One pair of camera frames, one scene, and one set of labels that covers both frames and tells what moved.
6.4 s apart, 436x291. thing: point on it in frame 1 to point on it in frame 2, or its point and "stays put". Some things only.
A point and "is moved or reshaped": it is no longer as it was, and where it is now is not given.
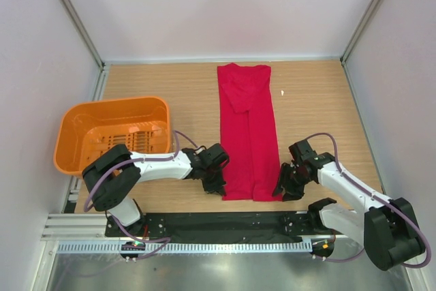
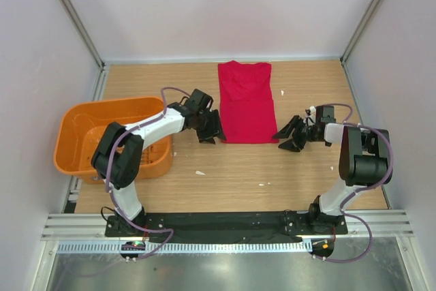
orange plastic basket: [84, 131] stays put
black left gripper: [218, 185] to [221, 133]
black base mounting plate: [218, 225] stays put
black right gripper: [291, 193] to [285, 132]
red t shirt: [248, 131] is moved or reshaped
